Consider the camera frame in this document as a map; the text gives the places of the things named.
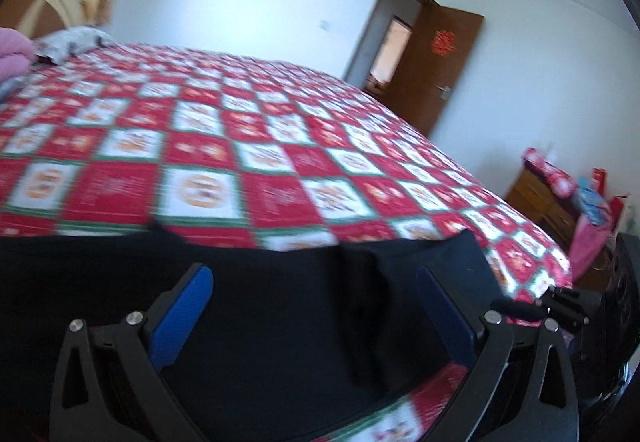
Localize red printed bed sheet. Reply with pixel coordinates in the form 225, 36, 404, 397
0, 42, 573, 442

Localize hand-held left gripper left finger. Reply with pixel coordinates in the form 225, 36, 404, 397
49, 263, 216, 442

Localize pink bag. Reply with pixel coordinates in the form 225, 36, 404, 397
567, 212, 616, 280

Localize grey patterned pillow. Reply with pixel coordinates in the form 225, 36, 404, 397
32, 25, 116, 65

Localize black pants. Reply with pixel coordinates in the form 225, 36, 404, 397
0, 222, 516, 442

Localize brown wooden door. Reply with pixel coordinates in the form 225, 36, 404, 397
392, 2, 485, 138

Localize red plaid cloth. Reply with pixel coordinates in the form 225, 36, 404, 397
520, 147, 581, 198

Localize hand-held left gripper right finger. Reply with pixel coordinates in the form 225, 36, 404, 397
416, 266, 581, 442

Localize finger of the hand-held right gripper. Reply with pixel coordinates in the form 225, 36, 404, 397
492, 287, 591, 335

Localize grey folded blanket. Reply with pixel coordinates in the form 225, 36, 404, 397
0, 74, 21, 101

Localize brown door frame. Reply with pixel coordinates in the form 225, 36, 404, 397
342, 0, 436, 95

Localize red bag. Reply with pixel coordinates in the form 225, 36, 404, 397
592, 167, 633, 225

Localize wooden cabinet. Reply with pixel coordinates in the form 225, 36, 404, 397
505, 167, 583, 253

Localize red paper door decoration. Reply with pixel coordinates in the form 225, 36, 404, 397
430, 28, 453, 57

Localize blue cloth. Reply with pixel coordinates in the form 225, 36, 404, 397
577, 177, 613, 225

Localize pink folded quilt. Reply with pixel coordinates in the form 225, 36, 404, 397
0, 28, 37, 83

